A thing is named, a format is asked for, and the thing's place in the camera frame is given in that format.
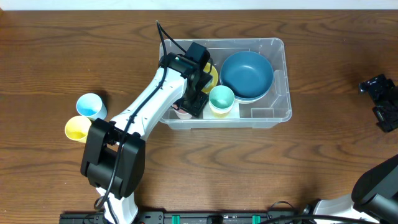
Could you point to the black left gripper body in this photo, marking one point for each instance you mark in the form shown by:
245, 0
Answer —
195, 104

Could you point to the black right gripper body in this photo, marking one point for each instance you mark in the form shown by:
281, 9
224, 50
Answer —
382, 101

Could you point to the yellow bowl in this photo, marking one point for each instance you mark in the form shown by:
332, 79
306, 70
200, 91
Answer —
214, 81

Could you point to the mint green cup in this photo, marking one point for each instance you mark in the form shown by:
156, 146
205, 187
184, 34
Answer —
221, 97

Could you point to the pink cup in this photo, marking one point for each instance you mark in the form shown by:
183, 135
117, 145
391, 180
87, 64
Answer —
181, 113

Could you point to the cream white cup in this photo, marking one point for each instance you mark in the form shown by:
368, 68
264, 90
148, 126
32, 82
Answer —
212, 107

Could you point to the dark blue bowl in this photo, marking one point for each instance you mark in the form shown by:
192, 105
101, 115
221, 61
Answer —
246, 66
248, 89

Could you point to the large cream bowl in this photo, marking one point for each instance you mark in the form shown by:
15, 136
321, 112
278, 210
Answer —
241, 100

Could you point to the light blue cup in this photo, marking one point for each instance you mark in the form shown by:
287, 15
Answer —
91, 106

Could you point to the yellow cup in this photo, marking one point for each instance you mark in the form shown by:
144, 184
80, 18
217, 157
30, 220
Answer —
77, 128
220, 114

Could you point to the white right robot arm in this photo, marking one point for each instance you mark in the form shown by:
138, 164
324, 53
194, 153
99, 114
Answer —
374, 196

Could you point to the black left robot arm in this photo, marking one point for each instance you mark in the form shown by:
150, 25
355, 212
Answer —
114, 155

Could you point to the clear plastic storage bin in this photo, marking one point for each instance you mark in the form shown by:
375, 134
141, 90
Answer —
272, 109

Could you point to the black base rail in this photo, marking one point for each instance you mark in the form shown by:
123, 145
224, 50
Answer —
163, 217

